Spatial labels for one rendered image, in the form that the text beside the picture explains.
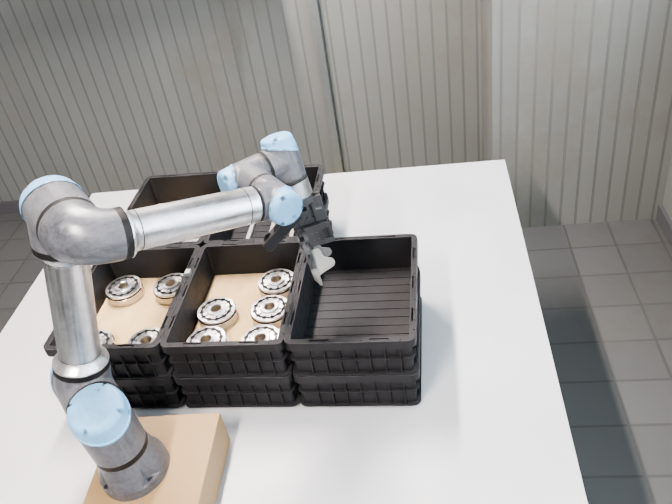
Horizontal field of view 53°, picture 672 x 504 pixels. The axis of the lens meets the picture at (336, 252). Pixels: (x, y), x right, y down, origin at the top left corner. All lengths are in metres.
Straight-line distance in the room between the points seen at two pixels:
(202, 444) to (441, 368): 0.62
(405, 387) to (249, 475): 0.41
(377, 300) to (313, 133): 2.04
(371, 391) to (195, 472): 0.44
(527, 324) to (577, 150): 1.49
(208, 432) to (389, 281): 0.61
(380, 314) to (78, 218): 0.82
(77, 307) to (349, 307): 0.69
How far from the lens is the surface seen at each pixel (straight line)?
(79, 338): 1.47
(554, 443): 1.63
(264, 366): 1.64
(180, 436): 1.63
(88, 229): 1.23
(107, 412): 1.44
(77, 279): 1.40
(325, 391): 1.67
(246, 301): 1.85
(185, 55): 3.64
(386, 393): 1.66
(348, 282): 1.84
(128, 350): 1.69
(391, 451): 1.61
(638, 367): 2.79
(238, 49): 3.56
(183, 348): 1.64
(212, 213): 1.30
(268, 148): 1.50
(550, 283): 3.09
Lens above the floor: 2.00
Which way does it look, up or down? 37 degrees down
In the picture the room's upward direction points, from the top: 10 degrees counter-clockwise
